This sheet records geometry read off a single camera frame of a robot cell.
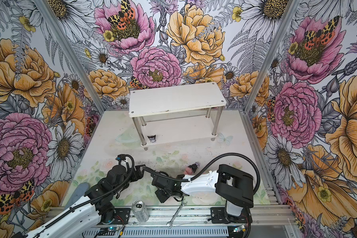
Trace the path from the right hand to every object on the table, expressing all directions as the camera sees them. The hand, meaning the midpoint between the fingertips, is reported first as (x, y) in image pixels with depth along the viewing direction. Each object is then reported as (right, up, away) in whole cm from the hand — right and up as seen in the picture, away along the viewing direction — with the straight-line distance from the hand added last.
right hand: (162, 197), depth 80 cm
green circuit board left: (-24, -12, -8) cm, 28 cm away
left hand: (-13, +13, +3) cm, 19 cm away
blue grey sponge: (-44, +3, 0) cm, 45 cm away
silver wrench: (+11, -2, -2) cm, 11 cm away
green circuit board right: (+39, -10, -8) cm, 41 cm away
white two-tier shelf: (+8, +44, -4) cm, 45 cm away
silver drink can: (-7, +2, -16) cm, 18 cm away
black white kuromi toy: (-8, +30, +12) cm, 33 cm away
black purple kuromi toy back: (+17, +14, +10) cm, 24 cm away
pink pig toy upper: (+14, +12, +7) cm, 20 cm away
